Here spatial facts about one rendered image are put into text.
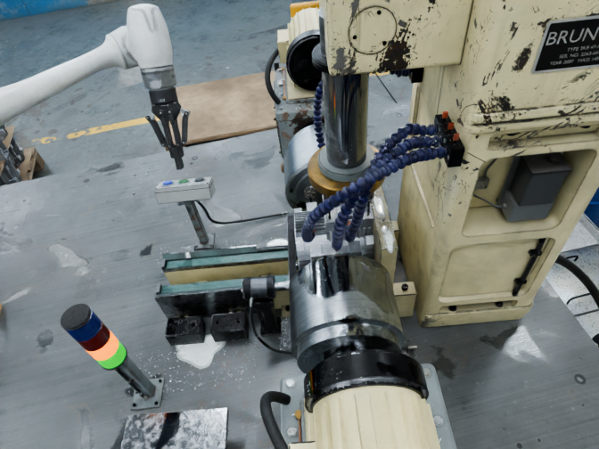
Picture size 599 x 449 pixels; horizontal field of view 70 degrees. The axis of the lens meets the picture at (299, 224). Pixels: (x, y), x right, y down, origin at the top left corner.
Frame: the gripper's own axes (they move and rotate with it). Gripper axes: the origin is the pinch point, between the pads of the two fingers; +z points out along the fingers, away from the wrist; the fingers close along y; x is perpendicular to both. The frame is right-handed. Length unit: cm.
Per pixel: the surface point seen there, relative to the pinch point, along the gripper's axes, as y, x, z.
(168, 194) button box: -4.2, -3.5, 10.3
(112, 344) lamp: -7, -53, 26
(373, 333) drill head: 49, -59, 24
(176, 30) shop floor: -92, 389, -36
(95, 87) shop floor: -152, 290, 4
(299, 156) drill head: 36.7, -5.1, 2.0
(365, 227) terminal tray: 52, -29, 15
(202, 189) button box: 6.4, -3.5, 9.7
